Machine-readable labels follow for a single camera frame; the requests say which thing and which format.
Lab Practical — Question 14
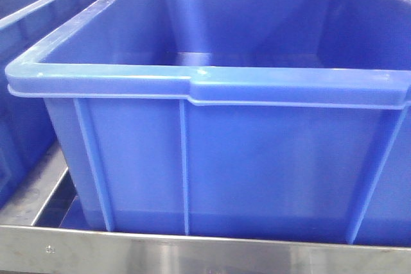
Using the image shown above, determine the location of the blue crate left neighbour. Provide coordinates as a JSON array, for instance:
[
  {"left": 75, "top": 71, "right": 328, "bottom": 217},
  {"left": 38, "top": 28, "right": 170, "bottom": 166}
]
[{"left": 0, "top": 0, "right": 112, "bottom": 207}]

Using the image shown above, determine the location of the large blue crate centre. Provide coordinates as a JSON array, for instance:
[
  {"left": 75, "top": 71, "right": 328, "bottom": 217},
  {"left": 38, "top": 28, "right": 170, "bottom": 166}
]
[{"left": 5, "top": 0, "right": 410, "bottom": 246}]

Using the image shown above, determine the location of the stainless steel shelf rail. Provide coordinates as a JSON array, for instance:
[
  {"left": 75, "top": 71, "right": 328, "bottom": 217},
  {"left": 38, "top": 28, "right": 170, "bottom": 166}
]
[{"left": 1, "top": 225, "right": 410, "bottom": 273}]

